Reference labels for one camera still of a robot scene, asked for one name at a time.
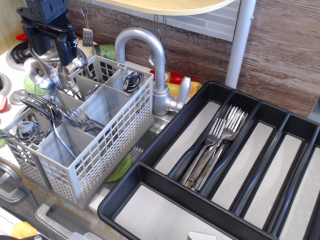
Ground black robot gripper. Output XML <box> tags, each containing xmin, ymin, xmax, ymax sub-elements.
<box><xmin>16</xmin><ymin>0</ymin><xmax>79</xmax><ymax>66</ymax></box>

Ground silver metal fork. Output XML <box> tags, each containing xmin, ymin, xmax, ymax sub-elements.
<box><xmin>48</xmin><ymin>65</ymin><xmax>67</xmax><ymax>102</ymax></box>

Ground forks in basket middle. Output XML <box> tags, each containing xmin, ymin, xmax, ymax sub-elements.
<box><xmin>20</xmin><ymin>94</ymin><xmax>105</xmax><ymax>134</ymax></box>

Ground grey plastic cutlery basket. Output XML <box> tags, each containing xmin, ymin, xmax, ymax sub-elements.
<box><xmin>6</xmin><ymin>56</ymin><xmax>154</xmax><ymax>210</ymax></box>

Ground fork pile in tray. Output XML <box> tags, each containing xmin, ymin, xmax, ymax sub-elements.
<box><xmin>179</xmin><ymin>105</ymin><xmax>248</xmax><ymax>188</ymax></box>

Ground black cutlery tray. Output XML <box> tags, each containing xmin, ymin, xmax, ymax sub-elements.
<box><xmin>97</xmin><ymin>82</ymin><xmax>320</xmax><ymax>240</ymax></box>

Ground steel pot with lid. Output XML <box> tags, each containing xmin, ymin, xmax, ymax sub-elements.
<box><xmin>28</xmin><ymin>40</ymin><xmax>60</xmax><ymax>63</ymax></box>

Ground silver spoon back compartment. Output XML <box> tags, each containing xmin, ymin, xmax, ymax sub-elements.
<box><xmin>71</xmin><ymin>48</ymin><xmax>92</xmax><ymax>79</ymax></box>

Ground large silver spoon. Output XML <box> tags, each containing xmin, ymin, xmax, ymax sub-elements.
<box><xmin>24</xmin><ymin>57</ymin><xmax>61</xmax><ymax>105</ymax></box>

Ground red toy pepper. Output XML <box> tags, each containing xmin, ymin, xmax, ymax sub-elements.
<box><xmin>15</xmin><ymin>33</ymin><xmax>28</xmax><ymax>42</ymax></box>

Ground hanging mini spatula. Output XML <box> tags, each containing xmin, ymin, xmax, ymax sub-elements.
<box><xmin>78</xmin><ymin>0</ymin><xmax>94</xmax><ymax>47</ymax></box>

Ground black stove coil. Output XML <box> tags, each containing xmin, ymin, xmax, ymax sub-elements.
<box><xmin>10</xmin><ymin>41</ymin><xmax>32</xmax><ymax>64</ymax></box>

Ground green toy vegetable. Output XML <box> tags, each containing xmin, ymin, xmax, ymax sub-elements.
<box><xmin>23</xmin><ymin>75</ymin><xmax>49</xmax><ymax>96</ymax></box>

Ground silver spoon near faucet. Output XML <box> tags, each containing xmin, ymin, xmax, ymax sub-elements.
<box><xmin>123</xmin><ymin>70</ymin><xmax>144</xmax><ymax>97</ymax></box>

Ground silver ladle front left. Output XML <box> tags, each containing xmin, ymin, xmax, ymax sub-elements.
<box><xmin>16</xmin><ymin>121</ymin><xmax>45</xmax><ymax>145</ymax></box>

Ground wooden shelf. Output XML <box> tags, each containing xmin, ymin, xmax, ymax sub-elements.
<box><xmin>101</xmin><ymin>0</ymin><xmax>233</xmax><ymax>16</ymax></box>

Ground silver sink faucet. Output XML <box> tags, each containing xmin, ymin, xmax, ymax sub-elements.
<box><xmin>115</xmin><ymin>27</ymin><xmax>192</xmax><ymax>116</ymax></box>

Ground red and yellow toy bottles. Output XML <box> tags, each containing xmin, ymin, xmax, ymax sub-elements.
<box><xmin>165</xmin><ymin>71</ymin><xmax>203</xmax><ymax>98</ymax></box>

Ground green plate in sink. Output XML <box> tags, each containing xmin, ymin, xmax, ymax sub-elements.
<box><xmin>106</xmin><ymin>153</ymin><xmax>132</xmax><ymax>183</ymax></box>

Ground white shelf pole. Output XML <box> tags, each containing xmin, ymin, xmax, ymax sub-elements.
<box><xmin>225</xmin><ymin>0</ymin><xmax>257</xmax><ymax>89</ymax></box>

